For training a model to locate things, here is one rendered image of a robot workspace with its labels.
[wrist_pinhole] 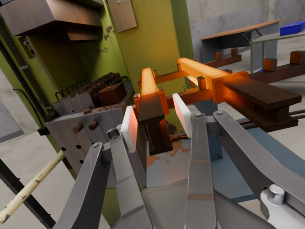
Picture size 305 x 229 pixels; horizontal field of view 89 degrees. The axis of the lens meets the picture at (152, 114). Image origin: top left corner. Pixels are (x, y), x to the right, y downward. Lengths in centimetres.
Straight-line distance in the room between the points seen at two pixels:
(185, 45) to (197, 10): 428
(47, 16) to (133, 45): 33
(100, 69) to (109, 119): 61
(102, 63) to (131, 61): 46
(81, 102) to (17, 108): 363
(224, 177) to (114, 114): 44
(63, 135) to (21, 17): 48
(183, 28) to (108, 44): 50
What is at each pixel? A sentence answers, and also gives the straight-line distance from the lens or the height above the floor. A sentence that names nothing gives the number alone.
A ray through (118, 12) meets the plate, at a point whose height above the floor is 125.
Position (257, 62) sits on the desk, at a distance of 421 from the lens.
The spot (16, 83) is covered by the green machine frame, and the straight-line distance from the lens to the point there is 115.
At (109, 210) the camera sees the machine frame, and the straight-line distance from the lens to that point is 114.
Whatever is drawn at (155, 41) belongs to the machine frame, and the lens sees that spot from 74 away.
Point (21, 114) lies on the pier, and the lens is 438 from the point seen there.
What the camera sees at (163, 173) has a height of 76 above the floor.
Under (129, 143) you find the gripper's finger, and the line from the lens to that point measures 17.
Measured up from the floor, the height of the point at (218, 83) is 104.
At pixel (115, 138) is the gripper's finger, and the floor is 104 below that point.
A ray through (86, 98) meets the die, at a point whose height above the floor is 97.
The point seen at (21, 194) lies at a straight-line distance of 104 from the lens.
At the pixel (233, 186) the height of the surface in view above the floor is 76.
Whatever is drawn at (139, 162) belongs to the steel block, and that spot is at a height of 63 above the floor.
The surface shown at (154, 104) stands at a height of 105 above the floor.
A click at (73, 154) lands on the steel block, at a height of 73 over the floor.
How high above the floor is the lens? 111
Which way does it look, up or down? 24 degrees down
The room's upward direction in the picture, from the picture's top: 16 degrees counter-clockwise
